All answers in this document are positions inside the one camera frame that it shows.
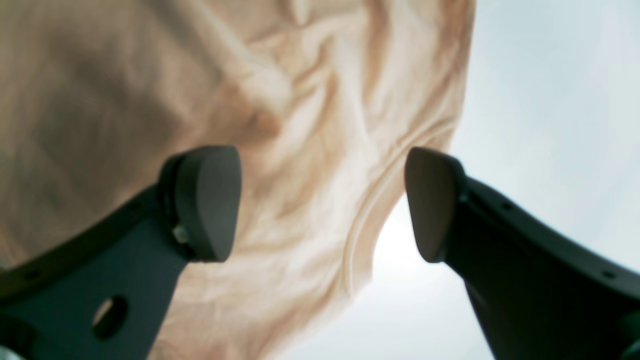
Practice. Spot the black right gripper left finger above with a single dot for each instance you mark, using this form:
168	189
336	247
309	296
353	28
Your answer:
104	294

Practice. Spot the peach t-shirt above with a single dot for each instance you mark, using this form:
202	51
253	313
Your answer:
322	98

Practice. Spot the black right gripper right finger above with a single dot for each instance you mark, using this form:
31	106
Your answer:
536	294

